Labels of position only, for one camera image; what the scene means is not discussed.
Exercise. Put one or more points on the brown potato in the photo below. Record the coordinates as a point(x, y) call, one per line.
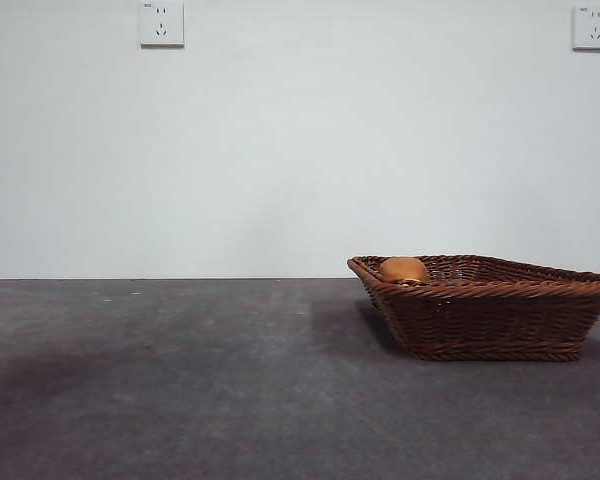
point(405, 269)

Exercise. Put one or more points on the brown wicker basket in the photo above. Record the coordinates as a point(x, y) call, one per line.
point(480, 320)

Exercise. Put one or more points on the white wall socket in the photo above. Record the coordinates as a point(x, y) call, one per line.
point(162, 24)
point(595, 27)

